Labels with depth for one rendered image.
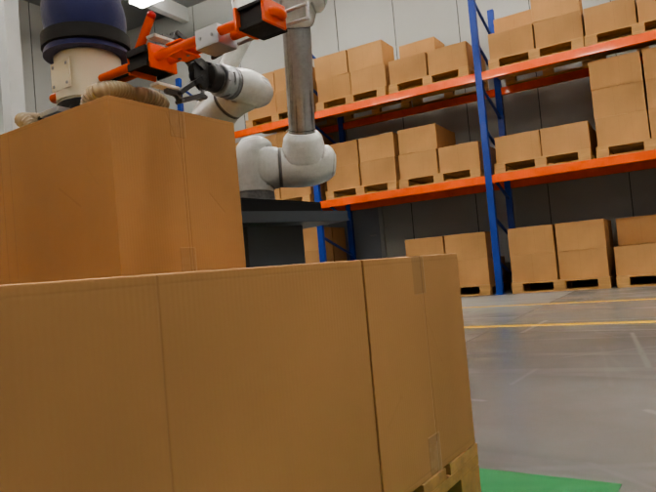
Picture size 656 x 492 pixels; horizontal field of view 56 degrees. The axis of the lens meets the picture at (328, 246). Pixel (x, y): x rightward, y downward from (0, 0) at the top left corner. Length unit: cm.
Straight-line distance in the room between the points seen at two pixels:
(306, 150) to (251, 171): 22
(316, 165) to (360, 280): 139
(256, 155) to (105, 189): 102
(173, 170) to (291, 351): 79
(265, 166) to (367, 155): 709
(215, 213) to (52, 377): 104
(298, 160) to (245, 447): 167
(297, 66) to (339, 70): 758
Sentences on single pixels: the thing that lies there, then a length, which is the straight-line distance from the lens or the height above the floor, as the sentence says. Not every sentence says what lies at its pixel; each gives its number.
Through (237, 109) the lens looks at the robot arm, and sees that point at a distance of 182.
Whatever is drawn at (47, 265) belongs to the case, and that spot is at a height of 60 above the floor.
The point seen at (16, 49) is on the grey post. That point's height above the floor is 248.
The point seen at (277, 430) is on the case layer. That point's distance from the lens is 80.
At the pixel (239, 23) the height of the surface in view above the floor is 107.
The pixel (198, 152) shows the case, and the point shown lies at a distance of 157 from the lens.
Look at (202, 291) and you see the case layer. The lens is 70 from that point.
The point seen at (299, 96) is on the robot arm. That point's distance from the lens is 230.
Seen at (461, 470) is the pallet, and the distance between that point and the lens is 131.
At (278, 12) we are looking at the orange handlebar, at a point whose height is 107.
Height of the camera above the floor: 53
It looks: 2 degrees up
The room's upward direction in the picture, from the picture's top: 5 degrees counter-clockwise
